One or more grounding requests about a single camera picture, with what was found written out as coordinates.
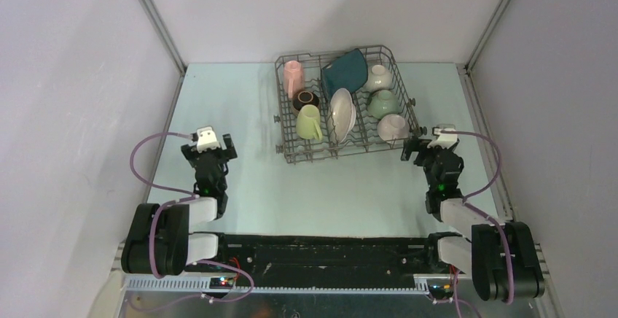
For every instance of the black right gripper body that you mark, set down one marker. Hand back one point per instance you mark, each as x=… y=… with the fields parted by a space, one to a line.
x=426 y=157

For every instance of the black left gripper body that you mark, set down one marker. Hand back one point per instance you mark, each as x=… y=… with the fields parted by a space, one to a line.
x=220 y=157

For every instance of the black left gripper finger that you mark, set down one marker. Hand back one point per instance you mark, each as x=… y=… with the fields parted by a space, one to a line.
x=229 y=150
x=189 y=152

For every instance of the pale pink bowl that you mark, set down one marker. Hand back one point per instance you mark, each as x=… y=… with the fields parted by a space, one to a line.
x=392 y=127

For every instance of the light green bowl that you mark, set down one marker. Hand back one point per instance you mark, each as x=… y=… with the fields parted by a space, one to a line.
x=382 y=103

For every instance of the small white ribbed bowl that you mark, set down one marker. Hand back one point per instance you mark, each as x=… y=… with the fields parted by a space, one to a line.
x=379 y=78

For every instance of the white scalloped plate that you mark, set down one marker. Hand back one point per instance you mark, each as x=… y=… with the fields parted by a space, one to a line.
x=342 y=116

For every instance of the light green ceramic mug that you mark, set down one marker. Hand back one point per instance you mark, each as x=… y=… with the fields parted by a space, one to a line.
x=308 y=123

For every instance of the brown glazed bowl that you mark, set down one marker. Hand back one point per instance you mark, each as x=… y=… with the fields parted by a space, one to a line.
x=304 y=98

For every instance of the pink ceramic mug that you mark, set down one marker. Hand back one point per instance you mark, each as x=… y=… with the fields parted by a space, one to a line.
x=293 y=78

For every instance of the dark teal square plate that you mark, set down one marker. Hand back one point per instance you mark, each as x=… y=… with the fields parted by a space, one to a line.
x=349 y=71

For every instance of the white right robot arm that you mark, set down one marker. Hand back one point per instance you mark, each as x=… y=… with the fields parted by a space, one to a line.
x=500 y=256

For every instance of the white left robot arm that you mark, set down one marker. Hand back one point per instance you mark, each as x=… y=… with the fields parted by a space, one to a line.
x=159 y=239

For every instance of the left electronics board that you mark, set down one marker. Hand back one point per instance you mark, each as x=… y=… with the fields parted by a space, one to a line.
x=220 y=283

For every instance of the electronics board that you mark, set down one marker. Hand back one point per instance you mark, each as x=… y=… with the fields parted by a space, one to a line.
x=439 y=289
x=220 y=283

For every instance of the right electronics board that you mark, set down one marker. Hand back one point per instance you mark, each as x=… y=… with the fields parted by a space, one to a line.
x=439 y=289

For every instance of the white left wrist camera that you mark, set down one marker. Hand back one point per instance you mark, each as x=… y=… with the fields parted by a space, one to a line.
x=205 y=139

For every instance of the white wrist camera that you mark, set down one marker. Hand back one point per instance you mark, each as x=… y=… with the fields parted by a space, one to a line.
x=445 y=136
x=205 y=139

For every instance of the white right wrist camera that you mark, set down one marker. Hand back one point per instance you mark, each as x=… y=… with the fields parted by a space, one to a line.
x=445 y=136

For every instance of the grey wire dish rack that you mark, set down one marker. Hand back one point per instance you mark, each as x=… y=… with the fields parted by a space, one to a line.
x=363 y=137

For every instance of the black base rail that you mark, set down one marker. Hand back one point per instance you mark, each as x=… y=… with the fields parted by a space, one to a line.
x=304 y=262

